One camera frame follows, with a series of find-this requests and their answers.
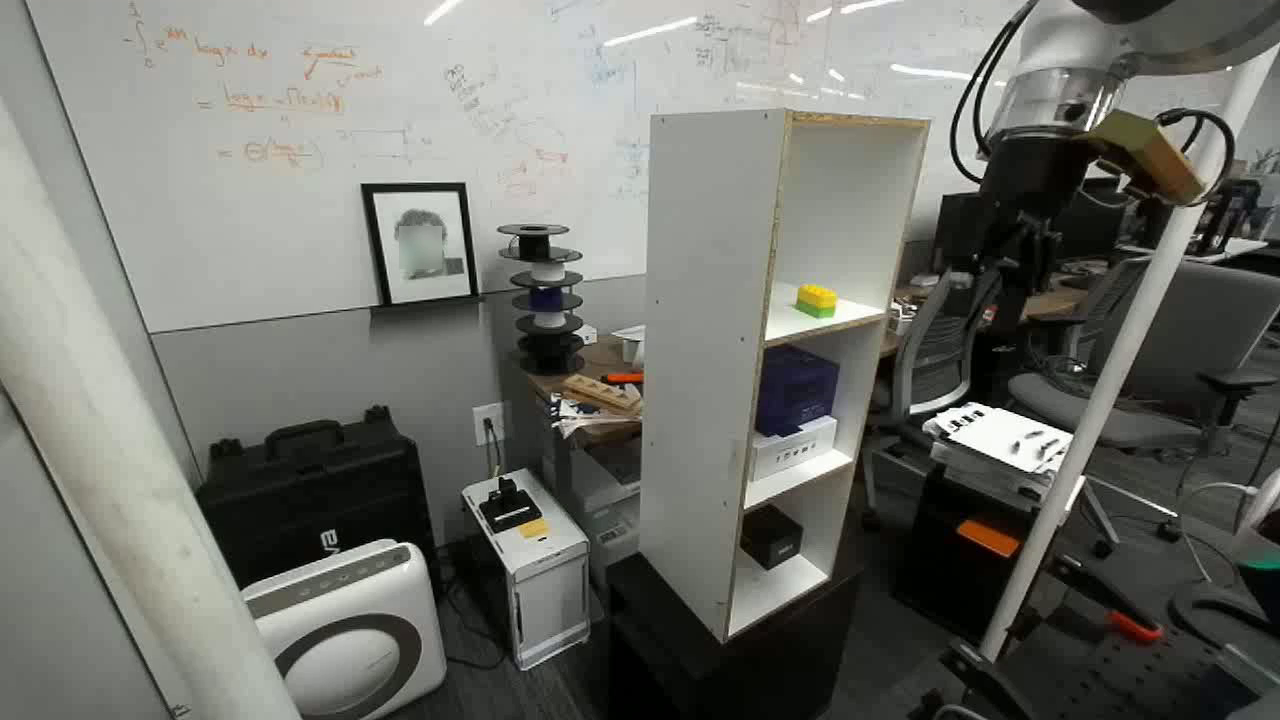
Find grey padded office chair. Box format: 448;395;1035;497
1004;255;1280;553

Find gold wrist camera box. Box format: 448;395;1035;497
1084;107;1211;209

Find flat white box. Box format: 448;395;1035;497
747;412;843;483

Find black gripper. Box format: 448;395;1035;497
979;127;1103;319

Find red handled tool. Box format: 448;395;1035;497
1051;553;1167;651

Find white whiteboard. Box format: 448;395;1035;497
23;0;1057;336

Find thick white pole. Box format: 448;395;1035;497
0;96;302;720

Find white three-tier shelf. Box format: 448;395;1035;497
637;107;932;648

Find white control panel board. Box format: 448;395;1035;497
919;399;1074;480

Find orange label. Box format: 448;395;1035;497
950;515;1025;563

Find white computer tower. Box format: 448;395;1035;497
459;463;595;674

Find white wall outlet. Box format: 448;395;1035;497
466;399;508;447

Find yellow green lego bricks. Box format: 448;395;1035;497
791;278;843;319

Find black hard carrying case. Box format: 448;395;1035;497
197;403;441;591

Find blue filament spool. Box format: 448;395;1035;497
508;285;587;327

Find wooden desk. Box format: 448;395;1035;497
524;330;652;452

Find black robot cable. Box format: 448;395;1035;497
946;0;1048;186

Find black cabinet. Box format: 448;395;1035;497
603;553;862;720

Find black camera cable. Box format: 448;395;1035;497
1157;103;1240;176

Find white air purifier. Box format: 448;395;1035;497
235;536;452;720

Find empty black filament spool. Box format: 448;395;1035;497
494;219;573;265

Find grey mesh office chair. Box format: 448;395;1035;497
862;269;986;515

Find purple box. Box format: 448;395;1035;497
753;345;843;439

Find small black device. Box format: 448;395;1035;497
475;471;547;536

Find wooden tray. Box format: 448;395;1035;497
561;371;642;417

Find grey filament spool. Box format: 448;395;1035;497
502;261;587;295

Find black framed portrait picture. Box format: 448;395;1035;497
356;179;485;311

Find thin white pole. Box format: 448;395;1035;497
975;45;1280;665

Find small black box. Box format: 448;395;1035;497
739;504;807;571

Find black equipment cart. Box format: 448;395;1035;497
889;457;1073;631

